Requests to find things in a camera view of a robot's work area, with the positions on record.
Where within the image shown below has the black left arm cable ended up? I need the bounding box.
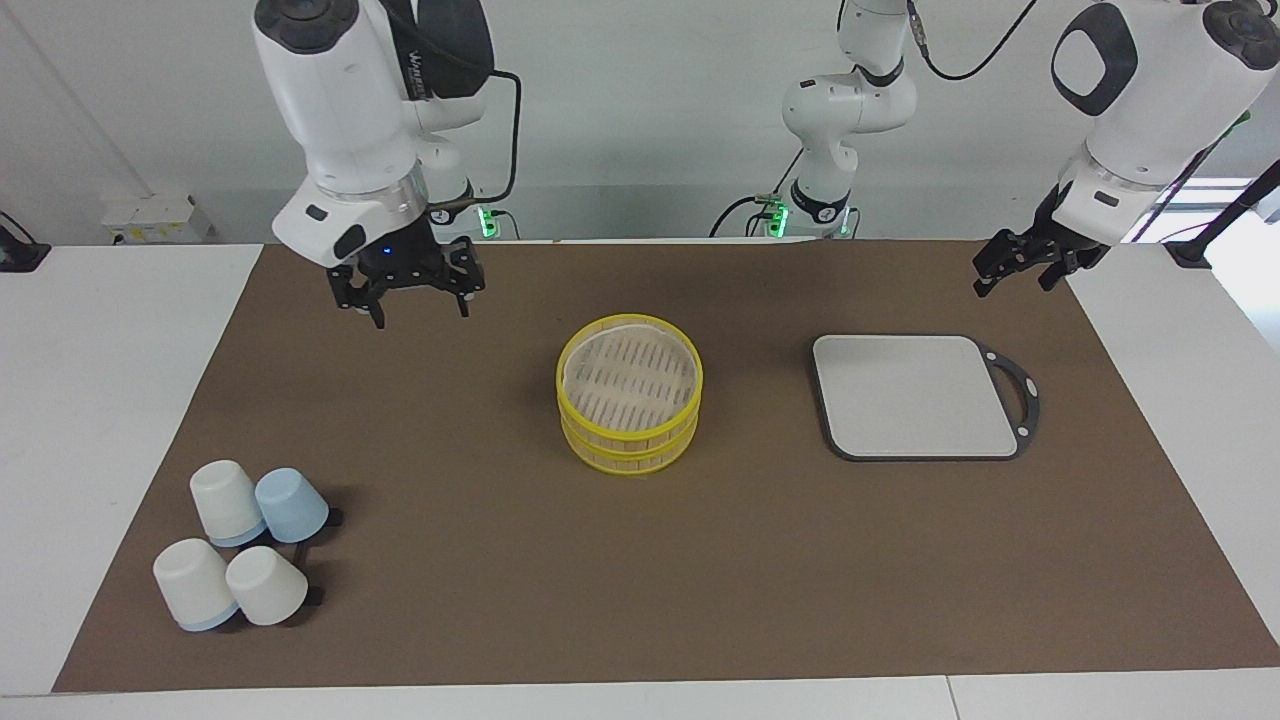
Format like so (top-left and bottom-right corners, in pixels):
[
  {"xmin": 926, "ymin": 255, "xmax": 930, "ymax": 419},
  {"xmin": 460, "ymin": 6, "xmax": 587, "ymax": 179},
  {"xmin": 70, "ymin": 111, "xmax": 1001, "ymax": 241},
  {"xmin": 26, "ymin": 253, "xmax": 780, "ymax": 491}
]
[{"xmin": 905, "ymin": 0, "xmax": 1041, "ymax": 84}]

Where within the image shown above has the black left base cable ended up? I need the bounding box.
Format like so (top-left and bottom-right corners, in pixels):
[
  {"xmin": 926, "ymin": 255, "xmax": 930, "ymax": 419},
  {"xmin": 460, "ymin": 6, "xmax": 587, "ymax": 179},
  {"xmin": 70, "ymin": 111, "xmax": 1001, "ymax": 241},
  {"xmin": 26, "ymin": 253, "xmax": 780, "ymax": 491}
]
[{"xmin": 709, "ymin": 150, "xmax": 806, "ymax": 239}]

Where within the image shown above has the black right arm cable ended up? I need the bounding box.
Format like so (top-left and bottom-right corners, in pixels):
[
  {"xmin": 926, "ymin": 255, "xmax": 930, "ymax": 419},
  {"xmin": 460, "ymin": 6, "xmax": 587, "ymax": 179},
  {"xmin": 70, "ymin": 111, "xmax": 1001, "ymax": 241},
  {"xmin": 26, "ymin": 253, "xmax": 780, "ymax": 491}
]
[{"xmin": 430, "ymin": 68, "xmax": 523, "ymax": 213}]

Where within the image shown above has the white cup with blue rim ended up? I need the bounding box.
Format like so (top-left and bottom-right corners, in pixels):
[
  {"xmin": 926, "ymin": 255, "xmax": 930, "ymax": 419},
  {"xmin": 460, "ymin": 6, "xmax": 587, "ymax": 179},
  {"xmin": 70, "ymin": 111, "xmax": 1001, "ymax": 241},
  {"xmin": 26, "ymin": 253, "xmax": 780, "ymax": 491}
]
[
  {"xmin": 153, "ymin": 538, "xmax": 241, "ymax": 633},
  {"xmin": 190, "ymin": 460, "xmax": 268, "ymax": 548}
]

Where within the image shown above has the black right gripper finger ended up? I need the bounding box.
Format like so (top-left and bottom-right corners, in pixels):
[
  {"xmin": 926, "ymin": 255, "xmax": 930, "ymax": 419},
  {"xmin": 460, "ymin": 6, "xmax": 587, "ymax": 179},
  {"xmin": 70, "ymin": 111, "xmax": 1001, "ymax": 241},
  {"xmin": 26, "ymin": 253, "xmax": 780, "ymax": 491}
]
[
  {"xmin": 327, "ymin": 264, "xmax": 389, "ymax": 329},
  {"xmin": 440, "ymin": 240, "xmax": 489, "ymax": 320}
]

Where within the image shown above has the black camera stand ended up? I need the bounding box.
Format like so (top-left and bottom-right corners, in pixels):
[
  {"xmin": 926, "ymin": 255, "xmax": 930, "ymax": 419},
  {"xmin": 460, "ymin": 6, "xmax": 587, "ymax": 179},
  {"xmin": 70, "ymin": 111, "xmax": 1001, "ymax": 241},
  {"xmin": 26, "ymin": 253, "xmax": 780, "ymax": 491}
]
[{"xmin": 1165, "ymin": 160, "xmax": 1280, "ymax": 269}]

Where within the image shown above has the yellow bamboo steamer lid tier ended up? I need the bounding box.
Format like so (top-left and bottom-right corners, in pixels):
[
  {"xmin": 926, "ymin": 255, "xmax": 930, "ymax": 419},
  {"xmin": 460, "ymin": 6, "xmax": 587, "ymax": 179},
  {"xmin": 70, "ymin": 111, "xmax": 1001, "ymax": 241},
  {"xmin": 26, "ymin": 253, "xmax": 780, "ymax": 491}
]
[{"xmin": 556, "ymin": 314, "xmax": 704, "ymax": 435}]

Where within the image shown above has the white power strip box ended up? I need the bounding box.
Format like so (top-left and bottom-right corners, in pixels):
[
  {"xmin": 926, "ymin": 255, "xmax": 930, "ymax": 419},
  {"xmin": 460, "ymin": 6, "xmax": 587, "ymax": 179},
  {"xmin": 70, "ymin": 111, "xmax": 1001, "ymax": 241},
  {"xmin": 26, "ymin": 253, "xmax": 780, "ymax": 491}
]
[{"xmin": 100, "ymin": 193, "xmax": 214, "ymax": 246}]

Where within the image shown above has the white plastic cup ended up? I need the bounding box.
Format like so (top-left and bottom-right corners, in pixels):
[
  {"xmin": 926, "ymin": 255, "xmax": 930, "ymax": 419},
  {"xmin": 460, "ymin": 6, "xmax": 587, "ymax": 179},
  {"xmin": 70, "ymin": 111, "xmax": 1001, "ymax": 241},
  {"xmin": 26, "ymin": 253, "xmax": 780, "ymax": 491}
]
[{"xmin": 225, "ymin": 545, "xmax": 309, "ymax": 627}]

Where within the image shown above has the yellow bamboo steamer base tier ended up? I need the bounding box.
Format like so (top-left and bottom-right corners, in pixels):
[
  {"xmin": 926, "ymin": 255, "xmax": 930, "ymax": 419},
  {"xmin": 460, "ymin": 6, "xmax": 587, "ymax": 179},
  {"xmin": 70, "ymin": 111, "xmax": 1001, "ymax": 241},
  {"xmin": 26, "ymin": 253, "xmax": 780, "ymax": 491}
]
[{"xmin": 560, "ymin": 412, "xmax": 699, "ymax": 476}]

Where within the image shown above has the grey cutting board black rim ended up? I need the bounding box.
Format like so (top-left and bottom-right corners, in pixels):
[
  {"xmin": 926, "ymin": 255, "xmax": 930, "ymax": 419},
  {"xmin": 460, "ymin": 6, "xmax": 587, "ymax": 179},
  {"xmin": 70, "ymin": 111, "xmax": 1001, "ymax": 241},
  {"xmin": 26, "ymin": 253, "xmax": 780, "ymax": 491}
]
[{"xmin": 811, "ymin": 334, "xmax": 1041, "ymax": 463}]

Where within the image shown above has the black table clamp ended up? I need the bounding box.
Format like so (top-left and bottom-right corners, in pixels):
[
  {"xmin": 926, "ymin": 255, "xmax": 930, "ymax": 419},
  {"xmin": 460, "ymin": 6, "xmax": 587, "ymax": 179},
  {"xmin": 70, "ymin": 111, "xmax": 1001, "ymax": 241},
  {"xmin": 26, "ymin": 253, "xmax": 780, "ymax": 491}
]
[{"xmin": 0, "ymin": 212, "xmax": 51, "ymax": 273}]

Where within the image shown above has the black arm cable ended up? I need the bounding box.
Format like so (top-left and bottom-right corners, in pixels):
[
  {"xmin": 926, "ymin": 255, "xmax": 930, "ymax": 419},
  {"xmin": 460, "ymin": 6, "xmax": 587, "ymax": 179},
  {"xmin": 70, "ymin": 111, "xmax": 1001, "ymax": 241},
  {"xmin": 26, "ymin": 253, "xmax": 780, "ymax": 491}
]
[
  {"xmin": 905, "ymin": 0, "xmax": 1041, "ymax": 84},
  {"xmin": 430, "ymin": 68, "xmax": 523, "ymax": 213}
]

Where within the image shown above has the light blue plastic cup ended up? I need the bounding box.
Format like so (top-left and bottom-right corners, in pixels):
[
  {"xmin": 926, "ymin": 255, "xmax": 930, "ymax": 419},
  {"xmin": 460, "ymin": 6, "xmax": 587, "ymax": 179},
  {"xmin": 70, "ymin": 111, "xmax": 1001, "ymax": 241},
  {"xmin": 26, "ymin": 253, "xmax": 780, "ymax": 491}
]
[{"xmin": 255, "ymin": 467, "xmax": 330, "ymax": 544}]

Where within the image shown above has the brown table mat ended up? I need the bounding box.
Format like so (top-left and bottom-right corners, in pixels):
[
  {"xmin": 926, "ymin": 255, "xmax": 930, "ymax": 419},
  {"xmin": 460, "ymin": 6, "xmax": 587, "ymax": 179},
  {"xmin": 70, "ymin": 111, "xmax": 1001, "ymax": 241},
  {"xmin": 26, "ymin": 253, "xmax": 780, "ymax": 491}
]
[{"xmin": 52, "ymin": 240, "xmax": 1280, "ymax": 693}]

